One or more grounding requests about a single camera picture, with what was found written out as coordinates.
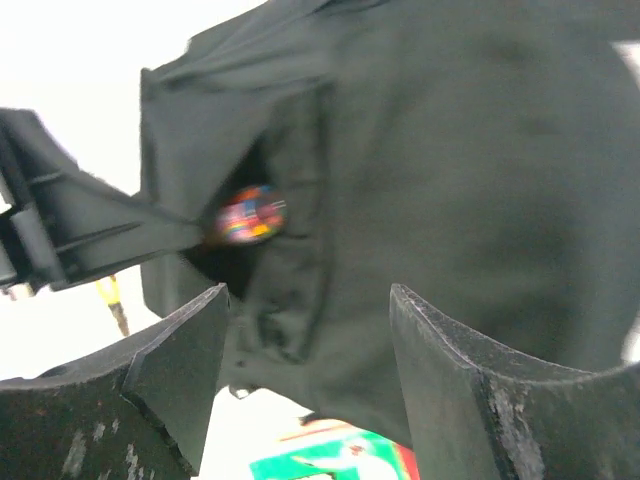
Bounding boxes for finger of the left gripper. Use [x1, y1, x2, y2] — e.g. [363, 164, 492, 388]
[1, 109, 203, 291]

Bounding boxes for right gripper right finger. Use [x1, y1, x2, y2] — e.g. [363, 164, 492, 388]
[390, 285, 639, 479]

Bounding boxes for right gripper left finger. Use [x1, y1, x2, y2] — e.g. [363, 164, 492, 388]
[1, 284, 229, 480]

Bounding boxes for black student backpack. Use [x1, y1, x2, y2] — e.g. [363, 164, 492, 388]
[140, 1, 639, 445]

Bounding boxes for green cover book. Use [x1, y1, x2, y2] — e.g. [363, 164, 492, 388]
[249, 429, 408, 479]

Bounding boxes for yellow handled pliers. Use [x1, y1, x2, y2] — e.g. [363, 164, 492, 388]
[95, 275, 130, 337]

